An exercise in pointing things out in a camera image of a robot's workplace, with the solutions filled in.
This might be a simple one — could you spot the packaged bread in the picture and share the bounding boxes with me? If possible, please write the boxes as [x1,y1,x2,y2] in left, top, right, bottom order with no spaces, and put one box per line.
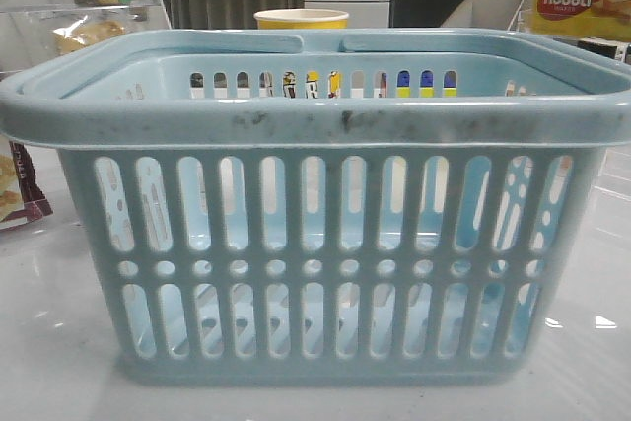
[53,19,126,55]

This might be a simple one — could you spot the light blue plastic basket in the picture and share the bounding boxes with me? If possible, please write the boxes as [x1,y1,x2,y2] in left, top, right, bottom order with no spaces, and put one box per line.
[1,29,630,386]

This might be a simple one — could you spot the yellow popcorn paper cup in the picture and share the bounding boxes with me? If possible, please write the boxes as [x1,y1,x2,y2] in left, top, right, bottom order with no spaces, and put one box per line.
[253,8,349,30]

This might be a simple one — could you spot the white chair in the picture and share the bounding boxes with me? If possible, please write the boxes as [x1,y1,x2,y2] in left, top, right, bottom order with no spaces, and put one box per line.
[441,0,526,31]

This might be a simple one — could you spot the maroon snack bag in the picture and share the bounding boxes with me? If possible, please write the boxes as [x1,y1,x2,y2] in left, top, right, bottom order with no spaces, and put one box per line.
[1,136,53,231]

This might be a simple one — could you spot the clear acrylic display stand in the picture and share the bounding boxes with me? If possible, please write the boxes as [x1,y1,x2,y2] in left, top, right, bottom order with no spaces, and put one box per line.
[1,0,171,78]

